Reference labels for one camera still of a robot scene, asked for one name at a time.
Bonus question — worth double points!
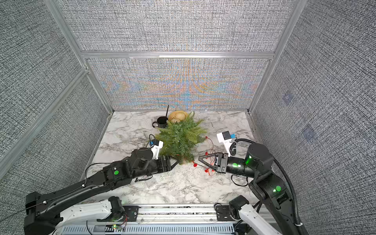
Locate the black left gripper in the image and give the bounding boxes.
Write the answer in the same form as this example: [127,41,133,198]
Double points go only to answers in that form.
[133,154,181,180]

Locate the red string lights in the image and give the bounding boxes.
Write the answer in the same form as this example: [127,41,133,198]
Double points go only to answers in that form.
[192,136,216,177]

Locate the small green christmas tree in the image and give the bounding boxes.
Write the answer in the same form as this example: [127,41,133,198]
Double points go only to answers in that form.
[156,112,207,164]

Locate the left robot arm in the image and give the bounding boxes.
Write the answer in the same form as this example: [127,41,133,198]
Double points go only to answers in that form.
[23,147,179,235]

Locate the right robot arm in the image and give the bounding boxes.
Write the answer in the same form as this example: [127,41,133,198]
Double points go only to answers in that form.
[198,143,307,235]

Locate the black ceramic mug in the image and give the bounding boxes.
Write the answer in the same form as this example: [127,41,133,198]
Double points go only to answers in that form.
[152,116,168,128]

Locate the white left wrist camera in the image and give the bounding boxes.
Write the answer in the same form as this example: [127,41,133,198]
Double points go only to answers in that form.
[150,139,164,160]

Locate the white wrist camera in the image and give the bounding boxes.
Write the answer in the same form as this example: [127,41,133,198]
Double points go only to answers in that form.
[216,131,236,156]
[150,139,164,160]

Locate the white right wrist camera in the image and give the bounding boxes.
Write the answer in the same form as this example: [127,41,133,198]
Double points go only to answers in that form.
[216,131,236,156]

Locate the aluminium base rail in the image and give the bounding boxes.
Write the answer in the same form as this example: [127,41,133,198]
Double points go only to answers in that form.
[55,204,294,235]

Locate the black corrugated cable conduit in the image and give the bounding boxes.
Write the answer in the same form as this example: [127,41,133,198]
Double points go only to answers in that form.
[229,138,303,235]

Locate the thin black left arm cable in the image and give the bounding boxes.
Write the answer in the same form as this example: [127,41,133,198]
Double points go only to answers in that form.
[0,134,156,224]

